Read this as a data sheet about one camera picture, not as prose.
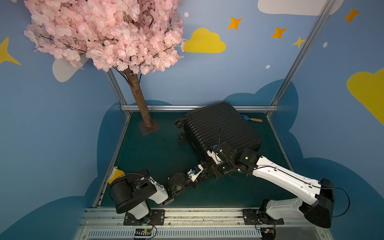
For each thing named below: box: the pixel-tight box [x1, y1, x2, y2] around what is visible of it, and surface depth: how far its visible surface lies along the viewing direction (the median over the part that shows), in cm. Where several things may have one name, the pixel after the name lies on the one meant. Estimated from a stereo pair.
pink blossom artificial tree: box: [24, 0, 184, 136], surface depth 53 cm
